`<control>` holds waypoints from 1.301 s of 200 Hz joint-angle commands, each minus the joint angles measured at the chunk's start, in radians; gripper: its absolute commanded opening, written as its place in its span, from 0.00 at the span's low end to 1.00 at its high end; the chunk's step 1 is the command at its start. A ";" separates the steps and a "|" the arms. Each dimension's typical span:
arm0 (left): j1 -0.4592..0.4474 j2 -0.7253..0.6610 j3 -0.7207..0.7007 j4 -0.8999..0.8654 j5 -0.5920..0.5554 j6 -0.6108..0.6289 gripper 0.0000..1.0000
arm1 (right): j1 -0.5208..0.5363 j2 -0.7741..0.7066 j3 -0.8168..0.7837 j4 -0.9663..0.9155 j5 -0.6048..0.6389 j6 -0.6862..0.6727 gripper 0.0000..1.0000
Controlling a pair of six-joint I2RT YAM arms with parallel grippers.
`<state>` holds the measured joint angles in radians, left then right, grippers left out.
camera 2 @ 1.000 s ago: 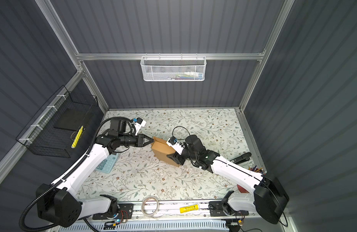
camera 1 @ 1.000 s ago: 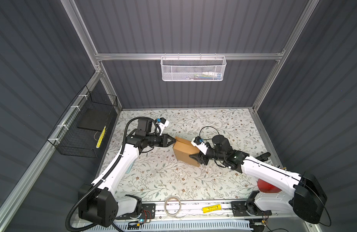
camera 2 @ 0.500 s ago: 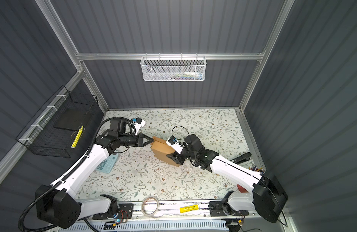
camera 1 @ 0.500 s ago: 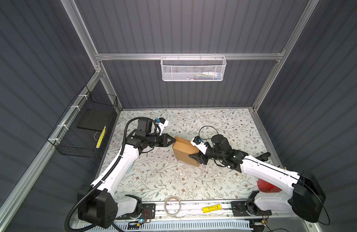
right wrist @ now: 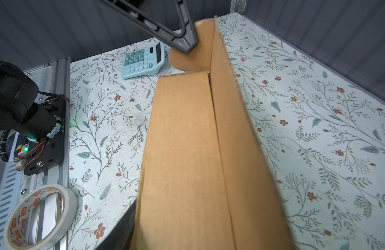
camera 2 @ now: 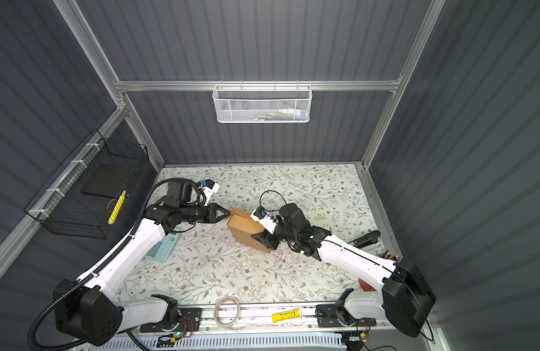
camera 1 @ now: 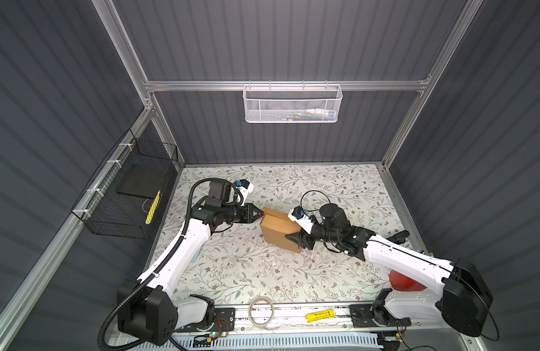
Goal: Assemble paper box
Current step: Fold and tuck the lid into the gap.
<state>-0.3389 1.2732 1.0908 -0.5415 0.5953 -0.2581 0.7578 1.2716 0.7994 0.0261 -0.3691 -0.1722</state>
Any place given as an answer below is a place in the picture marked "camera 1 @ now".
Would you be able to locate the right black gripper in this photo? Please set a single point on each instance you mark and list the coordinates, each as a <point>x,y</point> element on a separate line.
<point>305,237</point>

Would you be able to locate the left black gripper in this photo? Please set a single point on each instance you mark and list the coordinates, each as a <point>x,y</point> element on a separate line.
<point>246,213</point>

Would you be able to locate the brown cardboard box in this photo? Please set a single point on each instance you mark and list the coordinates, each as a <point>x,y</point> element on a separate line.
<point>275,226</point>

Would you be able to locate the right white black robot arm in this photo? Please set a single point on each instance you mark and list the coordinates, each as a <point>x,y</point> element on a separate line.
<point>453,292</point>

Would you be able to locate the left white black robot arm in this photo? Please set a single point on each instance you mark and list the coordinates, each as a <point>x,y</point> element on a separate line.
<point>145,308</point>

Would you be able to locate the floral table mat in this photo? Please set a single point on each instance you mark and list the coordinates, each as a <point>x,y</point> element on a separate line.
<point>237,264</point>

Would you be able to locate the yellow label tag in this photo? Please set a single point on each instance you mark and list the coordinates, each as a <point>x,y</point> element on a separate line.
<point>320,315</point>

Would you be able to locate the clear tape roll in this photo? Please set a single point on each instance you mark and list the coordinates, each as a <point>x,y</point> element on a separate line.
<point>261,312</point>

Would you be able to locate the red pencil cup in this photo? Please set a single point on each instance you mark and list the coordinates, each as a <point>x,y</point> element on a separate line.
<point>402,283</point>

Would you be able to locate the black flat pad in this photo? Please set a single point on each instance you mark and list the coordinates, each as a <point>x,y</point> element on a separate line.
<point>141,181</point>

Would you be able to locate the markers in white basket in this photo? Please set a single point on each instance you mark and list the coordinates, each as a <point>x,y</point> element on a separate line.
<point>308,115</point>

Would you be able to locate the white vented strip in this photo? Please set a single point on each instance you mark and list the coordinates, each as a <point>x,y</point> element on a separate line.
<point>275,341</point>

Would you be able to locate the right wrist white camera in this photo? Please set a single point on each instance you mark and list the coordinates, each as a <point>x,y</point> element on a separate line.
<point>301,217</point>

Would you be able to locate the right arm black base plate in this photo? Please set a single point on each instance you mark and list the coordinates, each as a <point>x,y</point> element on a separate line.
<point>367,316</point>

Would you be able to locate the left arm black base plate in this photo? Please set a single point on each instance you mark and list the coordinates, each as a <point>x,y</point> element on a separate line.
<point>224,321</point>

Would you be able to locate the white wire mesh basket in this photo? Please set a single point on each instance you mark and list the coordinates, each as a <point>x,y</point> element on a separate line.
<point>264,104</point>

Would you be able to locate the black wire basket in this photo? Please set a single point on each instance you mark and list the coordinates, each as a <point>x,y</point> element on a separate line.
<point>104,212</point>

